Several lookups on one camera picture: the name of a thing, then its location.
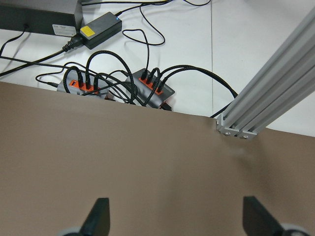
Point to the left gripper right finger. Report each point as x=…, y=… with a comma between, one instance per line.
x=257, y=220

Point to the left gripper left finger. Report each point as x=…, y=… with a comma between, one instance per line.
x=97, y=222

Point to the black power adapter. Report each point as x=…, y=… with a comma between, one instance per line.
x=100, y=29

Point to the black equipment box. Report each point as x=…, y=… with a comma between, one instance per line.
x=51, y=17

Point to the aluminium frame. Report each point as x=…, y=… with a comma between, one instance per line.
x=286, y=79

